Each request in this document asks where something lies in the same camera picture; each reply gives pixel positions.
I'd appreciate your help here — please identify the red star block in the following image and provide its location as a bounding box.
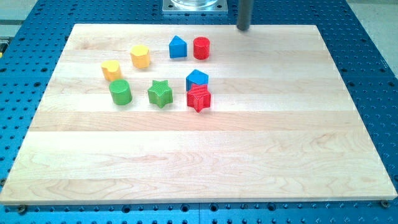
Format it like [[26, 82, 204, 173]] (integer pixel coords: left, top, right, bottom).
[[187, 84, 211, 113]]

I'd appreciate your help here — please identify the blue pentagon block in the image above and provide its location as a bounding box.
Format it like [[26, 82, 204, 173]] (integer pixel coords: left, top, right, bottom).
[[185, 70, 208, 91]]

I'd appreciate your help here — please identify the green star block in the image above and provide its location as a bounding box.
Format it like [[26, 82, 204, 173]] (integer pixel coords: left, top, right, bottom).
[[147, 80, 173, 108]]

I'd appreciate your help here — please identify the blue triangle block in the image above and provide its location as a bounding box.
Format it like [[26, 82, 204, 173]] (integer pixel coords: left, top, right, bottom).
[[169, 35, 187, 58]]

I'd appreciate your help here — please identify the red cylinder block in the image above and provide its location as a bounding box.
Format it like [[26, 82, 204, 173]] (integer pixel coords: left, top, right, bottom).
[[193, 37, 210, 60]]

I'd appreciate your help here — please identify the yellow hexagon block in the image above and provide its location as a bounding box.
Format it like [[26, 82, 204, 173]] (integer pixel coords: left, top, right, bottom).
[[130, 45, 150, 68]]

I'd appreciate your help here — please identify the green cylinder block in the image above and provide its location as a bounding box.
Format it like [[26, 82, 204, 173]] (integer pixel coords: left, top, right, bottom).
[[109, 79, 132, 105]]

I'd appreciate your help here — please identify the yellow heart block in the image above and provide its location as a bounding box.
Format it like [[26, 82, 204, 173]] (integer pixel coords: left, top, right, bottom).
[[101, 60, 123, 81]]

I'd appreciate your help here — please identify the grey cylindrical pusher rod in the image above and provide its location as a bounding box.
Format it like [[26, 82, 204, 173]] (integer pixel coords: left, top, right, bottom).
[[236, 0, 254, 31]]

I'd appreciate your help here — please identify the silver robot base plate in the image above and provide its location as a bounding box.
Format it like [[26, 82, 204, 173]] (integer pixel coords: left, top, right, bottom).
[[162, 0, 228, 14]]

